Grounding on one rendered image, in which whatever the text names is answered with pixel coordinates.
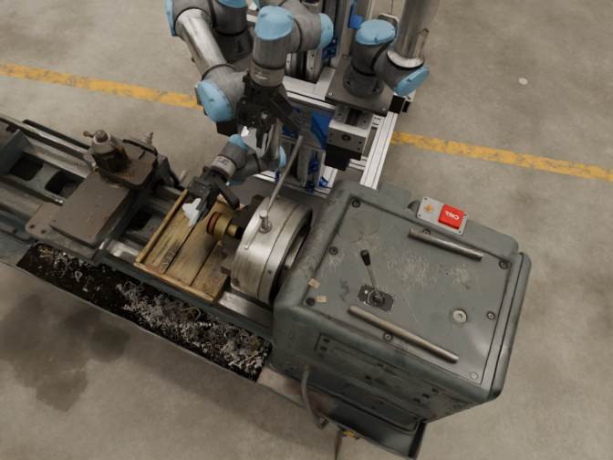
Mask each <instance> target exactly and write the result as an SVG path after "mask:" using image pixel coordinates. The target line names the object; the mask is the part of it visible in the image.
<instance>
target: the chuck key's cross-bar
mask: <svg viewBox="0 0 613 460"><path fill-rule="evenodd" d="M303 139H304V137H302V136H299V138H298V141H297V143H296V146H295V148H294V149H293V151H292V154H291V156H290V158H289V160H288V162H287V164H286V167H285V169H284V171H283V173H282V175H281V177H280V179H279V182H278V184H277V186H276V188H275V190H274V192H273V195H272V197H271V199H270V201H269V203H268V205H267V206H266V208H265V210H266V211H267V213H268V212H269V211H270V209H271V207H272V205H273V203H274V201H275V199H276V197H277V195H278V192H279V190H280V188H281V186H282V184H283V182H284V179H285V178H286V175H287V173H288V171H289V169H290V166H291V164H292V162H293V160H294V159H295V157H296V153H297V151H298V149H299V147H300V145H301V143H302V141H303ZM263 221H264V220H263V219H261V218H260V219H259V221H258V223H257V224H256V226H255V229H254V231H253V233H251V235H250V237H249V239H248V241H247V242H246V244H245V246H244V249H245V250H248V249H249V247H250V245H251V244H252V242H253V241H254V239H255V236H256V234H257V232H258V231H259V229H260V227H261V225H262V223H263Z"/></svg>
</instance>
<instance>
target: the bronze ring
mask: <svg viewBox="0 0 613 460"><path fill-rule="evenodd" d="M232 220H233V215H230V214H227V213H224V214H223V213H220V212H217V211H216V212H214V213H213V214H212V215H211V217H210V219H209V221H208V224H207V226H206V232H207V234H209V235H213V236H214V238H216V239H218V240H221V241H222V240H223V238H224V236H225V235H226V234H228V235H230V236H232V237H235V238H237V239H239V238H240V236H241V234H242V232H243V228H242V227H240V226H238V225H234V224H232Z"/></svg>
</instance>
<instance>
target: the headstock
mask: <svg viewBox="0 0 613 460"><path fill-rule="evenodd" d="M378 191H379V190H377V189H374V188H371V187H368V186H366V185H363V184H360V183H355V182H352V181H350V180H346V179H339V180H337V181H336V182H335V183H334V184H333V186H332V188H331V190H330V192H329V194H328V196H327V199H326V201H325V202H324V204H323V206H322V208H321V210H320V211H319V213H318V215H317V218H316V220H315V222H314V223H313V225H312V227H311V229H310V231H309V233H308V235H307V237H306V240H305V242H304V244H303V245H302V247H301V249H300V251H299V253H298V255H297V257H296V260H295V262H294V264H293V265H292V267H291V268H290V270H289V272H288V274H287V276H286V279H285V281H284V283H283V285H282V287H281V288H280V290H279V292H278V294H277V296H276V298H275V301H274V320H273V342H274V344H275V346H276V347H277V348H278V349H280V350H282V351H284V352H286V353H289V354H291V355H294V356H295V355H301V354H305V355H307V356H309V357H312V358H314V359H316V360H318V361H321V362H323V363H325V364H327V365H329V366H331V367H333V368H335V369H337V370H340V371H343V372H345V373H346V374H348V375H350V376H353V377H355V378H357V379H359V380H361V381H363V382H366V383H368V384H370V385H372V386H374V387H376V388H378V389H381V390H383V391H384V392H387V393H389V394H391V395H394V396H396V397H398V398H400V399H402V400H403V401H405V402H408V403H411V404H413V405H415V406H417V407H419V408H421V409H423V410H425V411H427V412H429V413H432V414H435V415H437V416H440V417H447V416H450V415H453V414H456V413H459V412H462V411H465V410H468V409H470V408H473V407H475V406H478V405H482V404H483V403H488V402H490V401H493V400H495V399H496V398H498V397H499V396H500V394H501V393H502V390H503V388H504V382H505V377H506V373H507V370H508V366H509V361H510V358H511V354H512V349H513V346H514V338H515V334H516V331H517V326H518V322H519V319H520V314H521V310H522V306H523V303H524V298H525V292H526V287H527V283H528V279H529V275H530V271H531V267H532V261H531V259H530V257H529V255H528V254H526V253H524V252H520V253H519V254H518V253H517V252H518V247H519V246H518V243H517V241H516V240H515V239H514V238H513V237H511V236H509V235H505V234H503V233H500V232H498V231H495V230H493V229H491V228H489V227H486V226H484V225H480V224H477V223H475V222H473V221H471V220H468V219H467V221H466V224H465V227H464V229H463V232H462V235H457V234H455V233H453V232H451V231H448V230H446V229H444V228H441V227H439V226H437V225H433V224H431V223H428V222H426V221H424V220H421V219H420V218H417V217H415V216H416V214H417V212H418V210H419V207H420V204H421V200H415V201H412V202H411V203H410V204H409V205H408V207H407V208H406V210H405V211H404V210H402V209H401V208H400V207H399V206H398V205H397V204H396V202H395V200H393V199H390V198H389V197H386V196H384V195H381V194H379V193H378ZM410 229H414V230H417V231H420V232H423V233H425V234H428V235H433V236H436V237H439V238H441V239H444V240H446V241H449V242H452V243H455V244H457V245H460V246H465V247H468V248H471V249H473V250H476V251H479V252H482V253H483V258H482V260H477V259H474V258H471V257H468V256H464V255H462V254H459V253H456V252H453V251H451V250H448V249H445V248H442V247H439V246H435V245H432V244H429V243H426V242H423V241H421V240H418V239H416V238H413V237H410V236H408V233H409V231H410ZM362 250H368V251H369V257H370V266H371V269H372V272H373V276H374V278H375V281H376V285H377V288H378V291H379V294H382V295H383V296H384V297H385V298H386V303H385V305H384V306H383V307H377V306H375V305H374V304H373V302H372V297H373V296H374V295H375V292H374V288H373V286H372V283H371V279H370V276H369V272H368V269H367V266H365V264H364V262H363V260H362V258H361V256H360V252H361V251H362ZM310 267H313V272H308V271H309V268H310ZM311 278H313V279H315V280H316V281H317V282H319V283H320V285H319V287H318V288H314V287H312V286H310V285H308V282H309V281H310V279H311ZM317 296H326V298H327V299H326V302H320V303H317ZM351 304H353V305H355V306H357V307H359V308H363V309H365V310H366V311H368V312H370V313H372V314H374V315H376V316H378V317H380V318H382V319H385V320H386V321H389V322H391V323H393V324H395V325H397V326H399V327H401V328H403V329H405V330H407V331H409V332H411V333H414V334H416V335H418V336H420V337H422V338H424V339H426V340H428V341H430V342H432V343H434V344H436V345H439V346H441V347H443V348H445V349H446V350H449V351H451V352H453V353H455V354H457V355H459V359H458V360H457V362H456V363H452V362H450V361H447V360H445V359H444V358H442V357H440V356H438V355H436V354H434V353H432V352H430V351H428V350H425V349H423V348H421V347H419V346H417V345H415V344H413V343H411V342H409V341H407V340H405V339H403V338H401V337H399V336H397V335H395V334H392V333H390V332H388V331H386V330H384V329H382V328H380V327H378V326H376V325H374V324H372V323H370V322H368V321H366V320H364V319H361V318H359V317H357V316H355V315H353V314H351V313H349V312H348V309H349V307H350V305H351Z"/></svg>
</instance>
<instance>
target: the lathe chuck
mask: <svg viewBox="0 0 613 460"><path fill-rule="evenodd" d="M277 197H278V199H277V200H275V201H274V203H273V205H272V207H271V209H270V211H269V212H268V214H267V215H268V222H269V223H270V225H271V229H270V230H269V231H268V232H262V231H260V230H259V231H258V232H257V234H256V236H255V239H254V241H253V242H252V244H251V245H250V247H249V249H248V250H245V249H244V246H245V244H246V242H247V241H248V239H249V237H250V235H251V233H253V231H254V229H255V226H256V224H257V223H258V221H259V219H260V218H259V212H260V211H261V210H264V209H265V208H266V206H267V205H268V203H269V201H270V197H266V198H265V199H264V200H263V202H261V203H260V205H259V206H258V208H257V209H256V211H255V213H254V215H253V216H252V218H251V220H250V222H249V224H248V226H247V227H246V229H245V231H244V234H243V236H242V239H241V241H240V243H239V246H238V248H237V250H236V253H235V256H234V261H233V265H232V269H231V275H230V277H232V278H234V277H235V278H237V279H238V281H240V286H237V285H235V284H234V283H233V282H231V286H232V288H234V289H236V290H239V291H241V292H243V293H245V294H246V295H249V296H251V297H253V298H256V299H259V298H258V290H259V286H260V282H261V278H262V275H263V273H264V270H265V265H266V263H267V260H268V257H269V256H270V254H271V251H272V249H273V247H274V244H275V241H276V239H277V238H278V236H279V234H280V232H281V230H282V228H283V226H284V225H285V223H286V220H287V219H288V217H289V216H290V215H291V214H292V212H293V211H294V210H295V208H296V207H297V206H298V205H300V203H299V202H296V201H294V200H292V199H289V198H287V197H285V196H283V195H281V194H278V195H277Z"/></svg>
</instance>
